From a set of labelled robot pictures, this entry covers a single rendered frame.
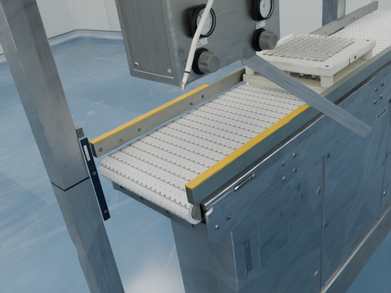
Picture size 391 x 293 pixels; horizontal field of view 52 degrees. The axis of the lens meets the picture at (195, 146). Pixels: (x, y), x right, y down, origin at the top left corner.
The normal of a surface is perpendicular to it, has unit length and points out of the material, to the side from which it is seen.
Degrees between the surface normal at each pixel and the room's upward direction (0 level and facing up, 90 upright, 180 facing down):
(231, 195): 90
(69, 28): 90
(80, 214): 90
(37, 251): 0
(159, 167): 0
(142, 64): 90
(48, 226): 0
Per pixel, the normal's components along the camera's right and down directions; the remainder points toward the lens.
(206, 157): -0.13, -0.87
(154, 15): -0.68, 0.43
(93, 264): 0.71, 0.25
